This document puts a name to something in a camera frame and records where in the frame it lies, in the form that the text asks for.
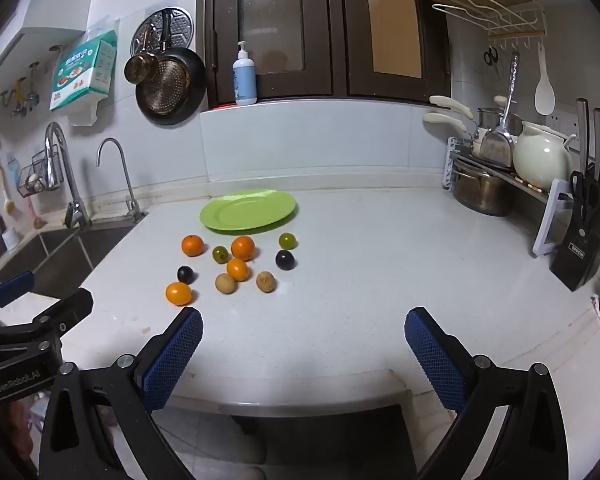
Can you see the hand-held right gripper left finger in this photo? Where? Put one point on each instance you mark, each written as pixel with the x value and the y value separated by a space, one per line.
pixel 175 360

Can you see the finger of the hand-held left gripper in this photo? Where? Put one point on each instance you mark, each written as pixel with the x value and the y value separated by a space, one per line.
pixel 65 312
pixel 12 287

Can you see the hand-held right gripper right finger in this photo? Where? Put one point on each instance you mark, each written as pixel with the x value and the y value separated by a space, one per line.
pixel 435 360

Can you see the orange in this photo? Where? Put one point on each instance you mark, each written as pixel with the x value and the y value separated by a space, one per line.
pixel 178 293
pixel 192 245
pixel 243 248
pixel 238 269

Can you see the dark purple plum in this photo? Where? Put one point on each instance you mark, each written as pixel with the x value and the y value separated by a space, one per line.
pixel 185 274
pixel 284 260

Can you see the small brown fruit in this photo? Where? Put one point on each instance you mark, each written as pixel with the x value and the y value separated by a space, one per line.
pixel 265 281
pixel 226 283

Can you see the small green fruit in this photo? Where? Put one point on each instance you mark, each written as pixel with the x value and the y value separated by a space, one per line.
pixel 287 240
pixel 220 254

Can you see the green plate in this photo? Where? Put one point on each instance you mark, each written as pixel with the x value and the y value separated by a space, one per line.
pixel 247 210

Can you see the steel sink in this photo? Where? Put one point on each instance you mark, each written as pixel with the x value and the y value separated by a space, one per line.
pixel 60 255

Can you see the yellow dish brush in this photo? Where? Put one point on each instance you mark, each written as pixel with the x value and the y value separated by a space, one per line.
pixel 7 200

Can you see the tall chrome faucet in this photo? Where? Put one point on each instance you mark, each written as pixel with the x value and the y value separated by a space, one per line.
pixel 66 160

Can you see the small chrome faucet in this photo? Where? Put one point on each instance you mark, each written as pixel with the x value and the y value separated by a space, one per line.
pixel 122 165

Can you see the white metal dish rack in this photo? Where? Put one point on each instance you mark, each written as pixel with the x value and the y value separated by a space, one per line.
pixel 547 230

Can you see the stainless steel pot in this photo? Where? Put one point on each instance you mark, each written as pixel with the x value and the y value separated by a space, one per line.
pixel 480 192

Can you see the black knife block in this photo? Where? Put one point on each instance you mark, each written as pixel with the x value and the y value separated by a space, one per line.
pixel 580 250

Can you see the metal spatula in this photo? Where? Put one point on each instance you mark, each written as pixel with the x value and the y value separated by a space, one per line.
pixel 497 147

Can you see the black kitchen scissors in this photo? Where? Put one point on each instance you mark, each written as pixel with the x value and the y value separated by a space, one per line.
pixel 585 192

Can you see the green white cardboard box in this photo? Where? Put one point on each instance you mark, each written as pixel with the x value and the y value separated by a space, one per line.
pixel 82 72

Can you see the white ceramic jug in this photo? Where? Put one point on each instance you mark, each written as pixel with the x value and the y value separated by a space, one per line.
pixel 540 157

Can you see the brass perforated strainer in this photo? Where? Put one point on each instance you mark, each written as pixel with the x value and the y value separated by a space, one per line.
pixel 166 87

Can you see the small brass pot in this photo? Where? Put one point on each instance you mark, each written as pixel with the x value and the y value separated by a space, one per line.
pixel 141 67

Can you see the black frying pan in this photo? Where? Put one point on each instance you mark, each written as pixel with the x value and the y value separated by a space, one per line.
pixel 196 85

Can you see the white rice paddle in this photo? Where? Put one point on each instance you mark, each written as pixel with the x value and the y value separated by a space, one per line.
pixel 545 95

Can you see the blue white pump bottle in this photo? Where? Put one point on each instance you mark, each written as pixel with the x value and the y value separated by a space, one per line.
pixel 245 80

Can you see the round metal steamer plate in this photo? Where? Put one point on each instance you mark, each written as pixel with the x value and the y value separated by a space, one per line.
pixel 180 27

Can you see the dark wooden cabinet door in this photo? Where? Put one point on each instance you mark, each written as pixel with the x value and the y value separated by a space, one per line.
pixel 395 25
pixel 272 20

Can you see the brass wall valve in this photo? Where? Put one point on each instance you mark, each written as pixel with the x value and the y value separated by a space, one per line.
pixel 22 100

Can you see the black wall scissors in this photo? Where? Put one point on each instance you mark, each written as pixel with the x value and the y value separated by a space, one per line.
pixel 490 56

